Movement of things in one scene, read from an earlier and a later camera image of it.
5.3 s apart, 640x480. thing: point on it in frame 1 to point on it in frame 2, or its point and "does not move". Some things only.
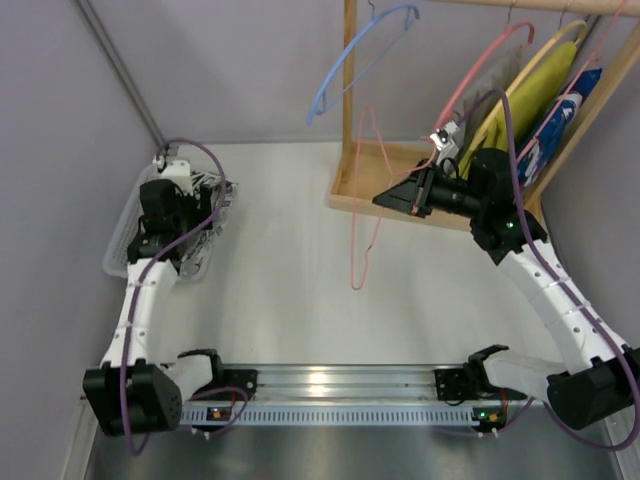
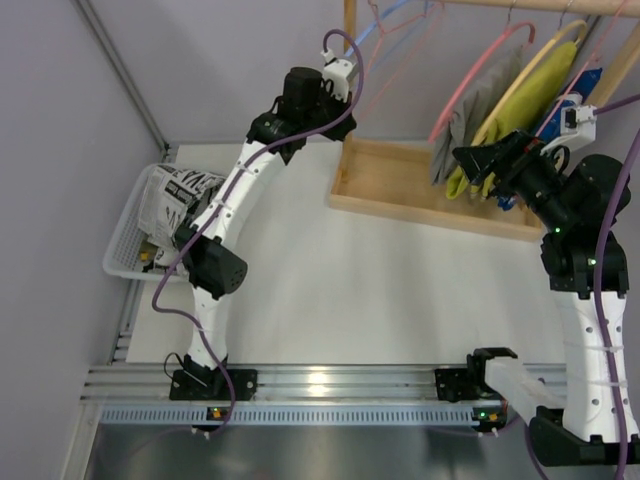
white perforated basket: x=116 y=263 does not move
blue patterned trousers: x=556 y=128 does not move
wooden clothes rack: x=368 y=165 does not move
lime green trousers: x=526 y=103 does not move
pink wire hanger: x=390 y=185 to x=389 y=31
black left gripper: x=203 y=201 to x=340 y=126
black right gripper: x=423 y=190 to x=507 y=163
